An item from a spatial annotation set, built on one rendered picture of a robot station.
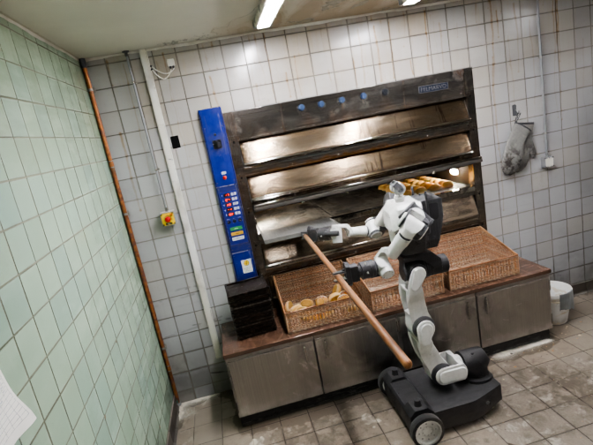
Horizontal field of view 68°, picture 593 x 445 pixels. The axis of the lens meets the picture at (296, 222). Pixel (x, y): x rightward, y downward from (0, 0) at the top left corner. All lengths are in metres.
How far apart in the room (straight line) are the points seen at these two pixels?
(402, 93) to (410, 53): 0.29
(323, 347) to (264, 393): 0.50
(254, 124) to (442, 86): 1.48
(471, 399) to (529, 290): 1.04
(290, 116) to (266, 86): 0.28
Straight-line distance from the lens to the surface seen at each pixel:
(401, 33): 3.62
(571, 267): 4.62
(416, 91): 3.63
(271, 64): 3.32
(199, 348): 3.62
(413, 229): 2.11
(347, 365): 3.24
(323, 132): 3.37
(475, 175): 3.87
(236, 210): 3.26
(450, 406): 2.98
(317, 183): 3.34
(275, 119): 3.30
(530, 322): 3.79
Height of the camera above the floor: 1.96
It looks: 13 degrees down
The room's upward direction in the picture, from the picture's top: 11 degrees counter-clockwise
